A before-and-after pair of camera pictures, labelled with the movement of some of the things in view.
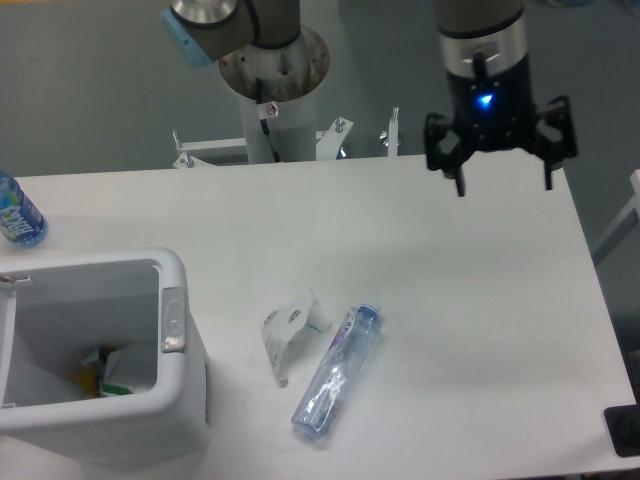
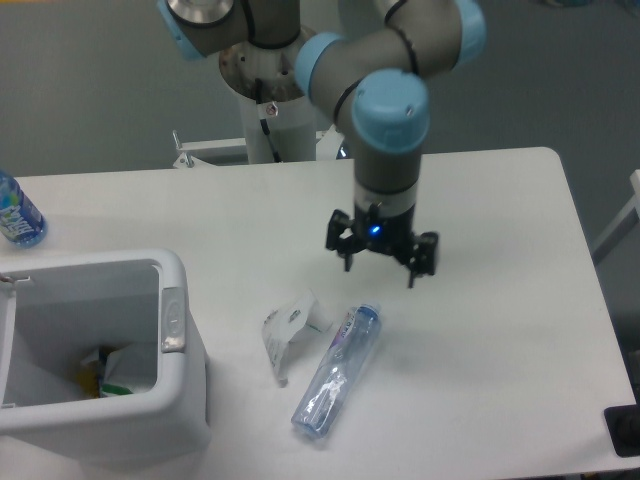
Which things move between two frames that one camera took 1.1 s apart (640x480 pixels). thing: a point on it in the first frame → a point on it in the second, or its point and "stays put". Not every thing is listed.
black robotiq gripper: [497, 113] → [378, 229]
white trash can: [56, 309] stays put
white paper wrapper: [282, 326] stays put
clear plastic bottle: [345, 356] stays put
